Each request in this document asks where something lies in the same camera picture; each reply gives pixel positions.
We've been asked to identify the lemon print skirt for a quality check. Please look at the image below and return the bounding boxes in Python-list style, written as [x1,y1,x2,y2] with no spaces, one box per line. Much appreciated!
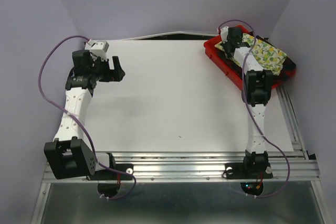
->
[214,33,288,76]

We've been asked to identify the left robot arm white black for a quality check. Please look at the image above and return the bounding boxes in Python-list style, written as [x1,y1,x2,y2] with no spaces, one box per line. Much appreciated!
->
[44,50,125,179]

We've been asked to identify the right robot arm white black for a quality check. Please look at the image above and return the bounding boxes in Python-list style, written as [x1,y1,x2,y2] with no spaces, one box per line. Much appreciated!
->
[220,26,273,179]

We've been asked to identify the red plastic tray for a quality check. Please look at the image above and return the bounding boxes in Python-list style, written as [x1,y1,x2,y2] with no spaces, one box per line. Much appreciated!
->
[204,25,283,89]

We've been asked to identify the red black plaid skirt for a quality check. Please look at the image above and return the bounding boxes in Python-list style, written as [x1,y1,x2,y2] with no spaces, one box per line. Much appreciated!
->
[215,36,296,85]

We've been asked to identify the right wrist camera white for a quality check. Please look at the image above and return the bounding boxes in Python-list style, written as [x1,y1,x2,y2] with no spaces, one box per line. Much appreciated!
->
[219,26,229,43]

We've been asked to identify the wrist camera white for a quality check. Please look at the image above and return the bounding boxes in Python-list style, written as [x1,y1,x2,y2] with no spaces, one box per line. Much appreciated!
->
[219,26,229,43]
[87,39,109,60]

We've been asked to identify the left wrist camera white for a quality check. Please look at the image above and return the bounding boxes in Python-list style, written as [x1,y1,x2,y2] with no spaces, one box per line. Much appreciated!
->
[87,39,109,60]

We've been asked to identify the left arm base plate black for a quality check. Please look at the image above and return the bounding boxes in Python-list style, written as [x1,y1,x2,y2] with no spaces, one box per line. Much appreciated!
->
[86,163,134,182]

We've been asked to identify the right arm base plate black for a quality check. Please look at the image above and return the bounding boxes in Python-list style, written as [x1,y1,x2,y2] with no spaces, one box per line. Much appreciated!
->
[222,162,273,180]

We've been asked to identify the aluminium frame rails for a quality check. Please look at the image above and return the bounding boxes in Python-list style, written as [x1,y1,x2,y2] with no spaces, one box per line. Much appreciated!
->
[33,80,333,223]

